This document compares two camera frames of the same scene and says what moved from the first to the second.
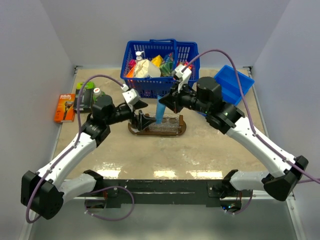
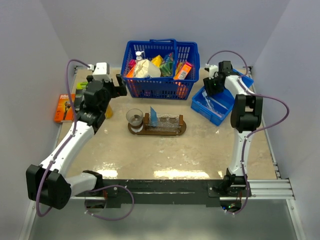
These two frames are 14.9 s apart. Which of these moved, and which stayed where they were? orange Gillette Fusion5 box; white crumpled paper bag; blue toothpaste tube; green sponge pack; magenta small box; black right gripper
Moved: blue toothpaste tube; black right gripper
Stayed: white crumpled paper bag; green sponge pack; orange Gillette Fusion5 box; magenta small box
